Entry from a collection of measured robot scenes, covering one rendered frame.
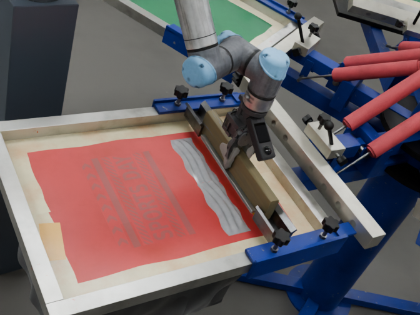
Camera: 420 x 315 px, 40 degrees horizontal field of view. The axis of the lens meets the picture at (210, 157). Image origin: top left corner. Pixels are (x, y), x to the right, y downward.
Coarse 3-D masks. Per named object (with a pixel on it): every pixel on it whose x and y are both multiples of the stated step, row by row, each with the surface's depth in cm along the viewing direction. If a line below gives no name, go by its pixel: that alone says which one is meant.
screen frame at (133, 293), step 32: (0, 128) 145; (32, 128) 149; (64, 128) 154; (96, 128) 160; (0, 160) 138; (288, 192) 164; (32, 224) 127; (320, 224) 155; (32, 256) 121; (128, 288) 122; (160, 288) 125; (192, 288) 132
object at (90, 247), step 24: (192, 192) 154; (72, 216) 136; (96, 216) 138; (192, 216) 148; (216, 216) 150; (288, 216) 158; (72, 240) 131; (96, 240) 133; (168, 240) 140; (192, 240) 142; (216, 240) 144; (240, 240) 146; (72, 264) 127; (96, 264) 129; (120, 264) 130; (144, 264) 132
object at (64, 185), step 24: (96, 144) 156; (120, 144) 159; (144, 144) 162; (168, 144) 165; (48, 168) 145; (72, 168) 148; (168, 168) 158; (216, 168) 164; (48, 192) 139; (72, 192) 142
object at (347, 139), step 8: (336, 136) 177; (344, 136) 179; (352, 136) 180; (312, 144) 171; (344, 144) 175; (352, 144) 177; (360, 144) 178; (320, 152) 169; (344, 152) 176; (352, 152) 179; (328, 160) 175
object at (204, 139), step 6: (204, 138) 165; (210, 144) 164; (210, 150) 163; (216, 156) 161; (222, 162) 160; (222, 168) 159; (228, 174) 157; (234, 180) 156; (234, 186) 155; (240, 192) 153; (246, 198) 152; (246, 204) 151; (252, 210) 150
